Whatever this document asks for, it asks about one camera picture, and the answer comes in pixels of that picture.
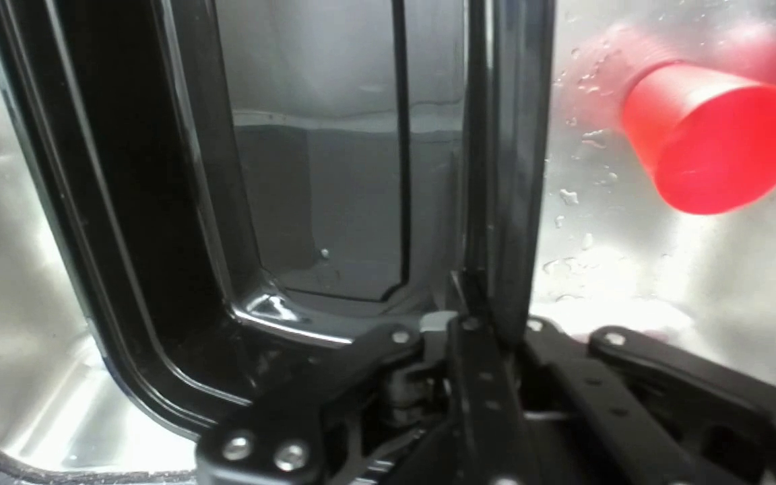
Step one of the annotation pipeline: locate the black plastic box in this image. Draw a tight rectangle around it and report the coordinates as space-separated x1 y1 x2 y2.
0 0 557 440

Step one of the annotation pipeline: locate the stainless steel sink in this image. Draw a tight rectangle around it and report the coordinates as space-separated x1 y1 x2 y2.
0 0 776 485

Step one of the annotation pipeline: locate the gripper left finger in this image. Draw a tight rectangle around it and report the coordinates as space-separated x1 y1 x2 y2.
196 310 538 485

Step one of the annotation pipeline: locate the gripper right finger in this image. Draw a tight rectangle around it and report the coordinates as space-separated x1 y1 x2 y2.
519 317 776 485

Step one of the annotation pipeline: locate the red plastic cup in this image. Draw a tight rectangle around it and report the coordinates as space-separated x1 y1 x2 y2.
620 61 776 216

